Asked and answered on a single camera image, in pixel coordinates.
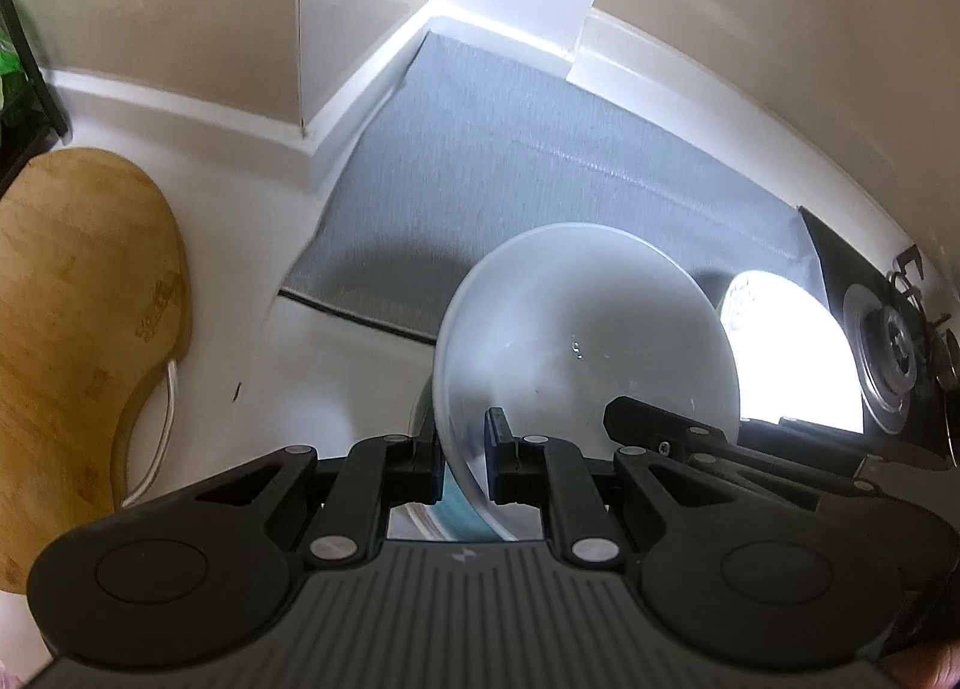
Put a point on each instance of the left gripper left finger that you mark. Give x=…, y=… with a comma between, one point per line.
x=358, y=492

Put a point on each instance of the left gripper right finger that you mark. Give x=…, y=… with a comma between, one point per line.
x=552, y=476

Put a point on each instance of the teal glazed bowl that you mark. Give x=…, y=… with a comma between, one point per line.
x=452, y=518

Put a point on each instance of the white bowl blue pattern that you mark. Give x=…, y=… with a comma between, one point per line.
x=554, y=324

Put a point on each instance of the person's right hand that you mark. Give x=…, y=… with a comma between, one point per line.
x=926, y=667

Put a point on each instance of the black gas stove top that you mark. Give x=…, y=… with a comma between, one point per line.
x=842, y=266

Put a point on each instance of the black pot support grate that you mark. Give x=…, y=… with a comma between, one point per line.
x=905, y=277

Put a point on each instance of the grey counter mat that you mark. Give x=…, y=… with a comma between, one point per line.
x=472, y=150

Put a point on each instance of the bamboo cutting board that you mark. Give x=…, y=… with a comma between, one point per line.
x=95, y=304

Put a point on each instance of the black spice rack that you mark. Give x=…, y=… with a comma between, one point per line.
x=33, y=119

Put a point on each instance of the gas burner with metal ring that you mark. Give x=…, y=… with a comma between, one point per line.
x=896, y=385

